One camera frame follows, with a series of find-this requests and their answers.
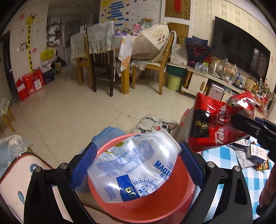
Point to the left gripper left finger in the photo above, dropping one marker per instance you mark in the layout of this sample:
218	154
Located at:
51	196

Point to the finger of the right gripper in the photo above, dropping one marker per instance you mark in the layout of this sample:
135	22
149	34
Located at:
252	127

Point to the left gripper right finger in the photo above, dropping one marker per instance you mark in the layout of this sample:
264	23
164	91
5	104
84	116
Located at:
234	205

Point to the white blue milk carton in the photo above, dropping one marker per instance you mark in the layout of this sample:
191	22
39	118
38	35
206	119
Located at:
257	154

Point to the red yellow snack bag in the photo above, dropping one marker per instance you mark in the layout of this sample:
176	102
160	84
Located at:
262	166

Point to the silver foil packet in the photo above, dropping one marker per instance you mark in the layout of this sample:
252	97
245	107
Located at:
243	160

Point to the red Tehtarik snack bag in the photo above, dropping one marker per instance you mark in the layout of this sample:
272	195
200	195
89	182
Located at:
211	121

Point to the crushed Magicday yogurt pouch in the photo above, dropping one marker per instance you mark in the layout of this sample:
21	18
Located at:
135	167

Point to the grey printed foil packet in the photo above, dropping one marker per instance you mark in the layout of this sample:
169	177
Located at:
241	145

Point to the pink plastic trash bin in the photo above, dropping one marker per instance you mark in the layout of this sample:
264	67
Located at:
173	197

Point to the right hand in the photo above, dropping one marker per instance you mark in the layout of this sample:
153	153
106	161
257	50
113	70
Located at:
268	191

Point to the pink storage box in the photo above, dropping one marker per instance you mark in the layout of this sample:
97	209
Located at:
216	92

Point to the cream TV cabinet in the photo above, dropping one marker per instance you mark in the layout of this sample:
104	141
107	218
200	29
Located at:
199	82

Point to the black flat television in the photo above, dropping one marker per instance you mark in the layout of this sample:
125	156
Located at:
240	48

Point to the green waste bin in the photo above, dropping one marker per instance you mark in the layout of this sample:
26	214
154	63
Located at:
174	82

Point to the dark wrapped flower bouquet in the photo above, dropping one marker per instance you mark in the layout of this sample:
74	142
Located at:
197	49

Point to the cat pattern slipper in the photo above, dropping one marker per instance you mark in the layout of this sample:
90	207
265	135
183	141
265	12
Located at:
153	123

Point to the wooden dining chair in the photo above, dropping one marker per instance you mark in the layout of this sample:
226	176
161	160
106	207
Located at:
152	50

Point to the red gift boxes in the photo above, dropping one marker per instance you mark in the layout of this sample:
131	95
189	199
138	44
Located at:
29	84

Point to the dining table with cloth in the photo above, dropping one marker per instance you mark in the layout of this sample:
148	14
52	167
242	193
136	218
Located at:
80	57

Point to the dark wooden chair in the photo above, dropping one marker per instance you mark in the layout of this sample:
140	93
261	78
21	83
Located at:
101	45

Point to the giraffe height wall sticker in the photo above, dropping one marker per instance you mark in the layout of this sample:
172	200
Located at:
29	23

